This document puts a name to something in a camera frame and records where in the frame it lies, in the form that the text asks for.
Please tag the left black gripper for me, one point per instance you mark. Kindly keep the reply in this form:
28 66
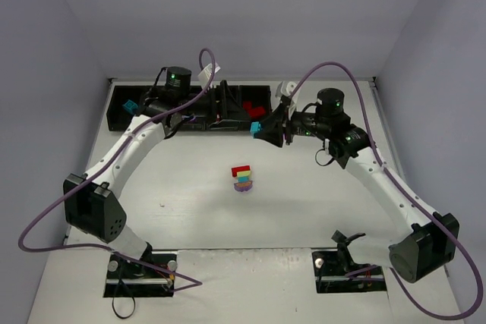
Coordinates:
213 110

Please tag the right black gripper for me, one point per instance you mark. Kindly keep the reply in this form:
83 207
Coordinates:
285 131

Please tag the red small lego brick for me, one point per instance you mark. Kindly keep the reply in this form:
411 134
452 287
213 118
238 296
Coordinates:
248 107

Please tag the small teal lego brick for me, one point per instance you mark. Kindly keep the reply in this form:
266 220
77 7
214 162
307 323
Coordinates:
255 129

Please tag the red curved lego brick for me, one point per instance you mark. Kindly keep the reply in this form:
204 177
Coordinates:
257 112

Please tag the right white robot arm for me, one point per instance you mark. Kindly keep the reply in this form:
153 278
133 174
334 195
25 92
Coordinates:
423 241

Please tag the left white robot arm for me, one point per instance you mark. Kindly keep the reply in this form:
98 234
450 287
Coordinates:
91 200

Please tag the yellow green lego brick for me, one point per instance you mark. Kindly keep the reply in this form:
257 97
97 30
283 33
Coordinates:
243 173

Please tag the red long lego brick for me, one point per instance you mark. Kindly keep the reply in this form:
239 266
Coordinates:
237 169

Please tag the purple oval lego piece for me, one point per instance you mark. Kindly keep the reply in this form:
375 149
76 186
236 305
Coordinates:
243 186

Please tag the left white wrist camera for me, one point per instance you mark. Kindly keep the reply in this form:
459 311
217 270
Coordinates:
206 75

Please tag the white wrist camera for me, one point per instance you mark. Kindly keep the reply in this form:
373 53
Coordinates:
206 75
288 89

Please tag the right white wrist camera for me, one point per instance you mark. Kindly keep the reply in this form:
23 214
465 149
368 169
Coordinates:
288 89

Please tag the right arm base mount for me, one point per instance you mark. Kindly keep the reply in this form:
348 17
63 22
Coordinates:
336 273

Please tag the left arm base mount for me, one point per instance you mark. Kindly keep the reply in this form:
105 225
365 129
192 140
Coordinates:
130 280

